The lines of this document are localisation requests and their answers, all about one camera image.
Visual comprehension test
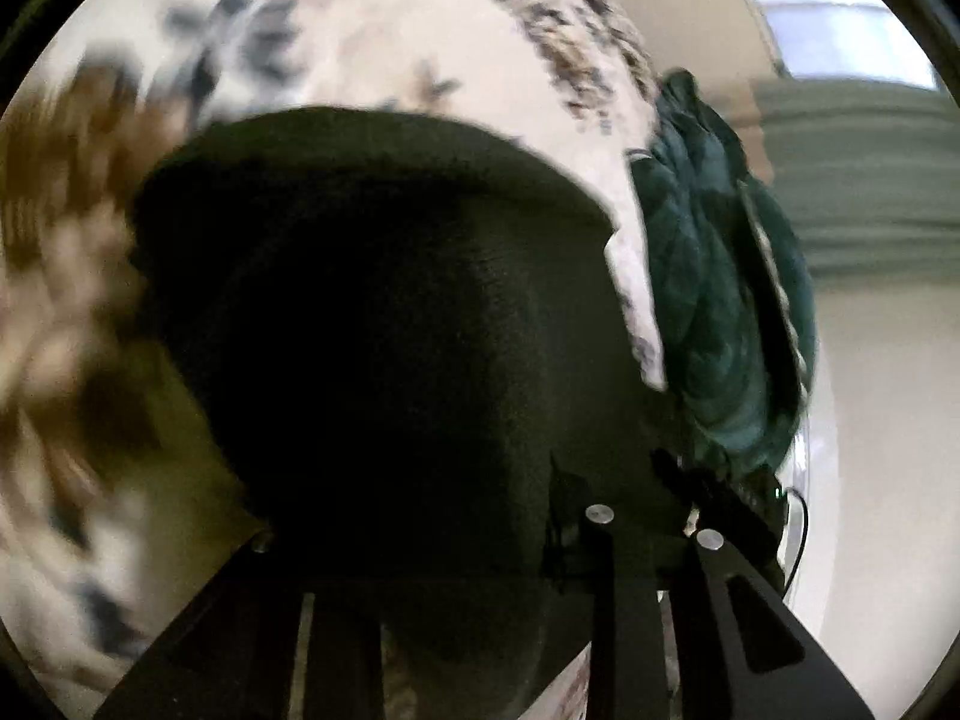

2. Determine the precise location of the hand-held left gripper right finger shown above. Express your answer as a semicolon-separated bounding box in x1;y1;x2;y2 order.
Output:
541;451;876;720

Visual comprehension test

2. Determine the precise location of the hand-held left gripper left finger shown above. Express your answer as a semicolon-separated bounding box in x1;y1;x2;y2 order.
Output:
94;531;389;720

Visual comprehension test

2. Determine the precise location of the dark striped sweater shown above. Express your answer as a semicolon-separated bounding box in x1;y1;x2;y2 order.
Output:
131;106;700;715

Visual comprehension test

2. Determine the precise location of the dark green plush blanket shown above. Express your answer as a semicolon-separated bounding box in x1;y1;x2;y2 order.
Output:
626;69;818;482

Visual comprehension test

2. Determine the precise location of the green striped curtain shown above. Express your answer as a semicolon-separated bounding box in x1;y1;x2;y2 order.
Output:
750;79;960;280

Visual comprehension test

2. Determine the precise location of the floral checked bedspread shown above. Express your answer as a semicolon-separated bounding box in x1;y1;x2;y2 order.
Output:
0;0;670;720

